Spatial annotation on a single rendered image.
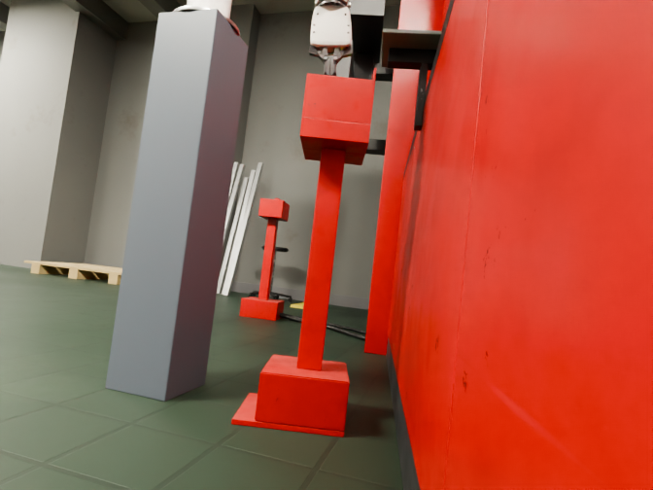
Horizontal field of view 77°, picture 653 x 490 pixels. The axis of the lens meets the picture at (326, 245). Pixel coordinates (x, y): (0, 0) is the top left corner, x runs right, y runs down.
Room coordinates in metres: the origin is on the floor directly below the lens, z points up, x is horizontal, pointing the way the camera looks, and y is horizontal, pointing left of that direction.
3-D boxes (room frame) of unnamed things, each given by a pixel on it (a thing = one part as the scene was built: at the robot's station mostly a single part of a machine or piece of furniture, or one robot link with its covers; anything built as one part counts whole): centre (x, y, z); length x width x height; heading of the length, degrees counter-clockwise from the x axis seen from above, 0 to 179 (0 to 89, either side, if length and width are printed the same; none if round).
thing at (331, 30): (0.98, 0.05, 0.95); 0.10 x 0.07 x 0.11; 89
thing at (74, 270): (4.61, 2.42, 0.06); 1.30 x 0.89 x 0.12; 74
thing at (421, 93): (1.11, -0.19, 0.88); 0.14 x 0.04 x 0.22; 83
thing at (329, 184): (1.03, 0.01, 0.39); 0.06 x 0.06 x 0.54; 89
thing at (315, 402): (1.03, 0.04, 0.06); 0.25 x 0.20 x 0.12; 89
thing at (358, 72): (2.39, -0.07, 1.52); 0.51 x 0.25 x 0.85; 175
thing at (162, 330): (1.13, 0.41, 0.50); 0.18 x 0.18 x 1.00; 74
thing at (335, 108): (1.03, 0.01, 0.75); 0.20 x 0.16 x 0.18; 179
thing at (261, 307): (2.85, 0.39, 0.41); 0.25 x 0.20 x 0.83; 83
